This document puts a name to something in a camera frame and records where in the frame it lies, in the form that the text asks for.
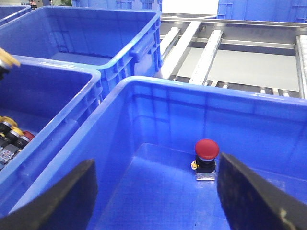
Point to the blue crate right front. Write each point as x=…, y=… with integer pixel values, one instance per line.
x=142, y=137

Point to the blue crate far centre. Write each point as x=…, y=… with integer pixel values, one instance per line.
x=120, y=4

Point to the steel roller rack frame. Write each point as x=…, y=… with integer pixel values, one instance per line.
x=252, y=56

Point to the blue crate far left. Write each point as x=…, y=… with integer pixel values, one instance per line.
x=117, y=43

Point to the blue crate far background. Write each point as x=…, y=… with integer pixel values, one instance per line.
x=293, y=11

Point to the pile of push buttons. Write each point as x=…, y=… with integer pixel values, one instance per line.
x=12, y=140

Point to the blue crate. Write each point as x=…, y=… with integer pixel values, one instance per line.
x=117, y=43
x=120, y=4
x=142, y=137
x=50, y=99

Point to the red mushroom push button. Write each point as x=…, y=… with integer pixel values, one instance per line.
x=204, y=165

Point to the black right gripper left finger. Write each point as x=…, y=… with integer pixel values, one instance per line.
x=67, y=205

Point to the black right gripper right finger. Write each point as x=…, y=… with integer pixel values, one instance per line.
x=250, y=202

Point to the blue crate left front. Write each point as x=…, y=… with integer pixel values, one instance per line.
x=50, y=99

